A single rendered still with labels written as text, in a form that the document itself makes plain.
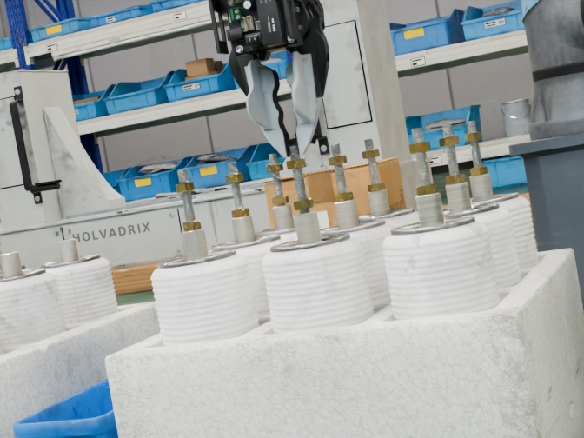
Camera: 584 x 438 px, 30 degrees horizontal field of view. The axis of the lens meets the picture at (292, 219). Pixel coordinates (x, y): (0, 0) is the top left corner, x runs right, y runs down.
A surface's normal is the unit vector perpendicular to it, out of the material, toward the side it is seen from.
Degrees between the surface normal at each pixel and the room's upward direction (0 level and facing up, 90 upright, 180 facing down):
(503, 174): 93
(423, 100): 90
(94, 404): 88
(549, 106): 72
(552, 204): 90
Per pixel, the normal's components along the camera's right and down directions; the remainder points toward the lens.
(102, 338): 0.91, -0.14
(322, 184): -0.23, 0.09
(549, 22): -0.69, 0.16
